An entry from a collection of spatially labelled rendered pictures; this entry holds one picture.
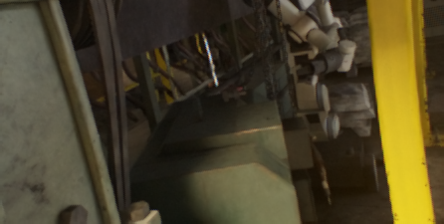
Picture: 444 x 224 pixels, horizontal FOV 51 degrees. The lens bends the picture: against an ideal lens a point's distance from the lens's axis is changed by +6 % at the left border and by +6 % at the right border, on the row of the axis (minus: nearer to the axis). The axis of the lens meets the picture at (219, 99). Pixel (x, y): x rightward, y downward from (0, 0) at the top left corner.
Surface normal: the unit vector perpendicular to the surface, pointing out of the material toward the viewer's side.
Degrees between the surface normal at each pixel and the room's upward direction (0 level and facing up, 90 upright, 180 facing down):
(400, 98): 90
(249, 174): 90
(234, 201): 90
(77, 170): 90
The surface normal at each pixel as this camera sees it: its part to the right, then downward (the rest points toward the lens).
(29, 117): 0.90, -0.07
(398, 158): -0.38, 0.29
